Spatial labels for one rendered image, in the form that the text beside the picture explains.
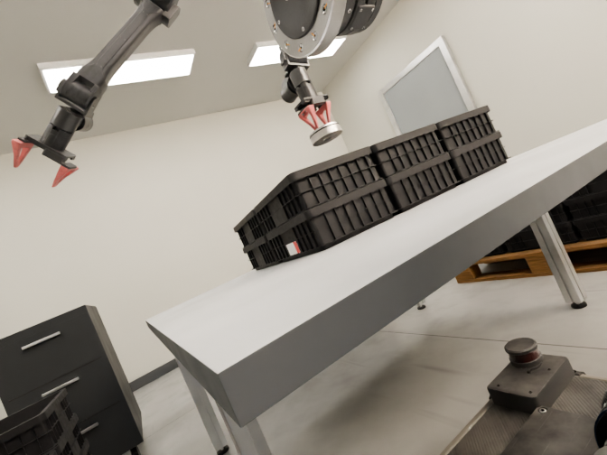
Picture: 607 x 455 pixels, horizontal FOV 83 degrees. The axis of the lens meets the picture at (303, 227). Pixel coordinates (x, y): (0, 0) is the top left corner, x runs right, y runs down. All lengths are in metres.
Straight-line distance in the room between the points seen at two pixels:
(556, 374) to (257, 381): 0.77
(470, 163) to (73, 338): 2.03
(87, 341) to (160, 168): 2.78
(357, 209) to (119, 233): 3.59
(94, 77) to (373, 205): 0.83
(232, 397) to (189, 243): 4.12
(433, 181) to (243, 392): 1.05
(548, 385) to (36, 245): 4.24
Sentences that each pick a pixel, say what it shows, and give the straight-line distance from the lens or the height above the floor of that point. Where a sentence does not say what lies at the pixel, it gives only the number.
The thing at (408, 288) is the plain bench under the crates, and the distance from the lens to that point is 0.33.
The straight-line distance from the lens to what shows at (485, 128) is 1.49.
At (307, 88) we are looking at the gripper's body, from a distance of 1.15.
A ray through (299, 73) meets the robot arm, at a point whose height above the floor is 1.23.
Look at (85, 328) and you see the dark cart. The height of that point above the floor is 0.78.
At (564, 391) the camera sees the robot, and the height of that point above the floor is 0.24.
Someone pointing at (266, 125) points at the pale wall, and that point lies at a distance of 5.20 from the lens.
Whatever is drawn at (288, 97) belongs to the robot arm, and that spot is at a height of 1.20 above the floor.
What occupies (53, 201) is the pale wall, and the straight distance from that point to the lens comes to 4.48.
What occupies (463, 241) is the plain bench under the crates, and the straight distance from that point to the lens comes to 0.40.
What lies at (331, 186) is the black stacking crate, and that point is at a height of 0.86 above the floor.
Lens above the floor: 0.76
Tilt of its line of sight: 1 degrees up
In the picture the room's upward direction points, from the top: 24 degrees counter-clockwise
